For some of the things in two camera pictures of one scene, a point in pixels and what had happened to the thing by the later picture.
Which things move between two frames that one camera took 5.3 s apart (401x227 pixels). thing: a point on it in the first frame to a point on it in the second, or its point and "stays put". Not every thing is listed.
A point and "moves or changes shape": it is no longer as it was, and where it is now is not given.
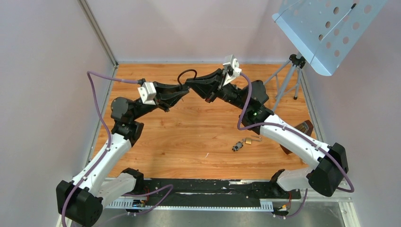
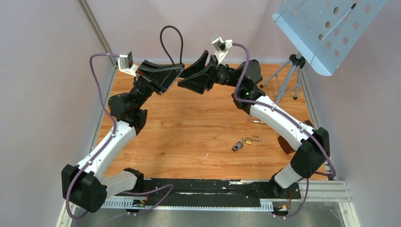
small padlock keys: [238, 145] stays put
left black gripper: [167, 95] to [161, 76]
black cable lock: [185, 71] moves or changes shape
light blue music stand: [326, 31] stays put
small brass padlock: [248, 140] stays put
